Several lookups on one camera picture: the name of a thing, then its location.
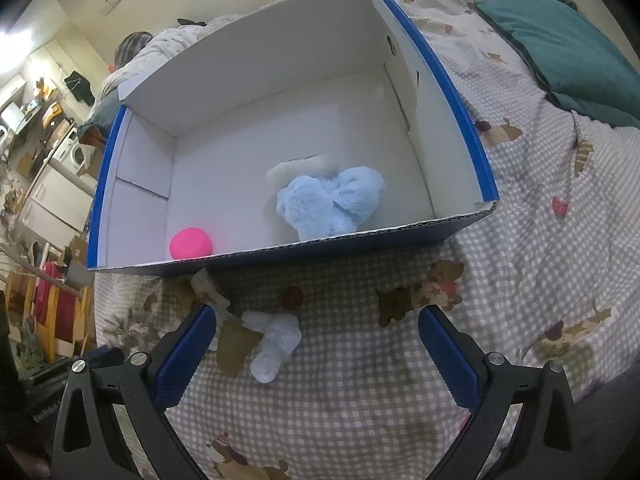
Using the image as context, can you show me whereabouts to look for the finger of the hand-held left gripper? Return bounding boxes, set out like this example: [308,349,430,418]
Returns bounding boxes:
[90,345,125,368]

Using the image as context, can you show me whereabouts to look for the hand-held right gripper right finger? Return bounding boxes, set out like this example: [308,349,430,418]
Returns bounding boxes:
[417,305,586,480]

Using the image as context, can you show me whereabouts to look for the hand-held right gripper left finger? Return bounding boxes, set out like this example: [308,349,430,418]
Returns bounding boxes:
[50,304,218,480]

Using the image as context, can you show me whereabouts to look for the brown fuzzy scrunchie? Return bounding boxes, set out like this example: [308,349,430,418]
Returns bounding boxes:
[279,286,305,311]

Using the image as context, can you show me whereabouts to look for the blue and white cardboard box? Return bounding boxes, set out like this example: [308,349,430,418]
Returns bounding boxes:
[86,0,501,277]

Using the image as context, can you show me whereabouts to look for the red storage box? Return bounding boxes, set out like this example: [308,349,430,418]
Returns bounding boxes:
[32,260,68,346]

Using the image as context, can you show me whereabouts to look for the checked dog print blanket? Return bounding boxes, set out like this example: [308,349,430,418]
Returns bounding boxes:
[92,0,640,480]

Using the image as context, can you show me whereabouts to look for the pink ball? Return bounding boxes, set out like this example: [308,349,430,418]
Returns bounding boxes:
[169,227,214,260]

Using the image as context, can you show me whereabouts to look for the white kitchen cabinet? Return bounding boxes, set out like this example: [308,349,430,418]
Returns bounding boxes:
[17,160,96,241]

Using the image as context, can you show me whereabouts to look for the light blue plush toy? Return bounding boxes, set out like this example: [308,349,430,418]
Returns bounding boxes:
[276,166,387,242]

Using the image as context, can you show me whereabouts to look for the white washing machine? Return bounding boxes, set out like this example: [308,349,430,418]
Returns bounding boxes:
[59,127,96,181]

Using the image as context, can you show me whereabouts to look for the cream plush toy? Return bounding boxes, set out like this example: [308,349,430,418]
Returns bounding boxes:
[266,154,341,181]

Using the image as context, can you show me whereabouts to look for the black hanging garment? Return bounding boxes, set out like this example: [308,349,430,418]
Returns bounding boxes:
[65,71,96,107]

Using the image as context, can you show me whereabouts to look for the crumpled white duvet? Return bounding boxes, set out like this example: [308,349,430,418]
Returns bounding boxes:
[97,20,213,108]

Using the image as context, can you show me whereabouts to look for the teal pillow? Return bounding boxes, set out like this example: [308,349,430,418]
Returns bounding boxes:
[475,0,640,128]

